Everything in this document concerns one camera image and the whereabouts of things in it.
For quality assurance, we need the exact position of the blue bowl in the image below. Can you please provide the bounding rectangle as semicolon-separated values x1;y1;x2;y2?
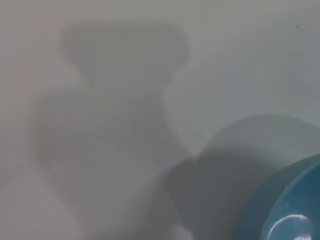
233;153;320;240

